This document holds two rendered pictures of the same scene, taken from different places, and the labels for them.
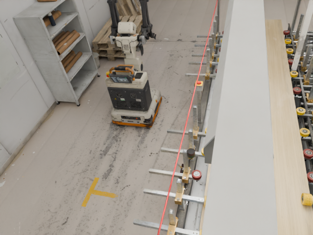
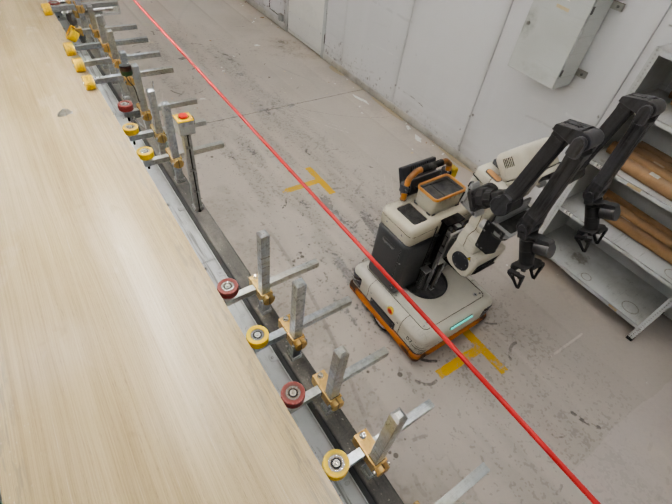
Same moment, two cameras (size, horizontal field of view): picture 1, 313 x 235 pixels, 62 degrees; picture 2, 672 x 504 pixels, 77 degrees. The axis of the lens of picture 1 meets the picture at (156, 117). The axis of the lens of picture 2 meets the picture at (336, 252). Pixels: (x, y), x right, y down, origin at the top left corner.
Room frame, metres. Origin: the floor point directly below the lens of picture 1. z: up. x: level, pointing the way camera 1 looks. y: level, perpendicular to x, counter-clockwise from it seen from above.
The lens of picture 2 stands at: (3.38, -1.53, 2.21)
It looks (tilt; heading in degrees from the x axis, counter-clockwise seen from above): 46 degrees down; 118
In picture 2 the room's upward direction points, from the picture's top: 9 degrees clockwise
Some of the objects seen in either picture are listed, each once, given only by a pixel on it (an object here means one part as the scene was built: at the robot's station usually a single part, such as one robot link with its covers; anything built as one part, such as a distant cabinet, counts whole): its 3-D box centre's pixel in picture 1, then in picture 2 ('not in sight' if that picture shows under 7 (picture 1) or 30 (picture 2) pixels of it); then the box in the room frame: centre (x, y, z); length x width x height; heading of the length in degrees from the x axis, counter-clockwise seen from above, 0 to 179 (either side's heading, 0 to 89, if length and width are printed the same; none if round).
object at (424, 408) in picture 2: (209, 45); (382, 437); (3.35, -0.94, 0.81); 0.43 x 0.03 x 0.04; 68
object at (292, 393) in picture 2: not in sight; (292, 399); (3.04, -1.03, 0.85); 0.08 x 0.08 x 0.11
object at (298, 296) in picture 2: (210, 55); (296, 323); (2.90, -0.82, 0.93); 0.04 x 0.04 x 0.48; 68
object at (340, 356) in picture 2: (212, 49); (333, 386); (3.13, -0.92, 0.87); 0.04 x 0.04 x 0.48; 68
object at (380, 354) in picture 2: (207, 55); (339, 378); (3.11, -0.84, 0.80); 0.43 x 0.03 x 0.04; 68
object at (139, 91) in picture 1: (129, 87); (427, 235); (2.99, 0.30, 0.59); 0.55 x 0.34 x 0.83; 69
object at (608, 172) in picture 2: (116, 13); (619, 155); (3.58, 0.29, 1.41); 0.11 x 0.06 x 0.43; 68
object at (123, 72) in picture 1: (125, 71); (439, 194); (2.97, 0.30, 0.87); 0.23 x 0.15 x 0.11; 69
